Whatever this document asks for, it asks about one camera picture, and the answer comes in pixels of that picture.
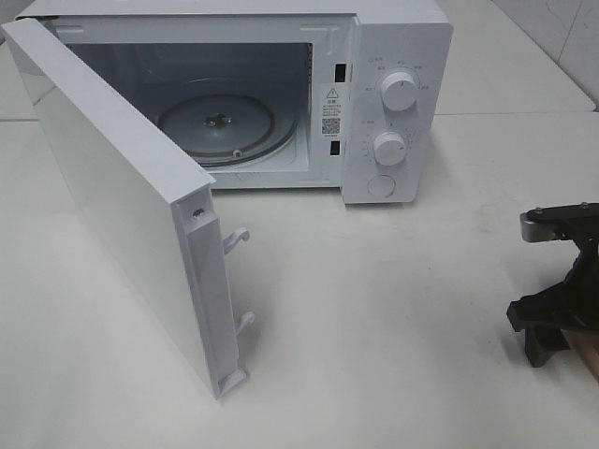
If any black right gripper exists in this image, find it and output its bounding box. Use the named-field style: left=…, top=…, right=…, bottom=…
left=506, top=239, right=598, bottom=368

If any round white door button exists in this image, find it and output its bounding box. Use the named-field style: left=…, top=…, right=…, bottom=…
left=368, top=175, right=396, bottom=198

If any white microwave door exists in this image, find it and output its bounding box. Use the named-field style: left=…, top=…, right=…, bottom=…
left=1, top=19, right=254, bottom=397

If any white lower microwave knob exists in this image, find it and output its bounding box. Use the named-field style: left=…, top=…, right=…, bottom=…
left=373, top=132, right=407, bottom=167

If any white microwave knob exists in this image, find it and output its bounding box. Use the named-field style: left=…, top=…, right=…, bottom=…
left=380, top=70, right=419, bottom=112
left=373, top=132, right=407, bottom=167

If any white upper microwave knob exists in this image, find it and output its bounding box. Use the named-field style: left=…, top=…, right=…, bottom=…
left=380, top=70, right=419, bottom=112

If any white microwave oven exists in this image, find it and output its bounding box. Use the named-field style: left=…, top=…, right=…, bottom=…
left=13, top=1, right=453, bottom=204

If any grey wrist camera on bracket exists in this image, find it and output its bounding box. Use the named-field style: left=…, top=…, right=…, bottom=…
left=519, top=202, right=598, bottom=243

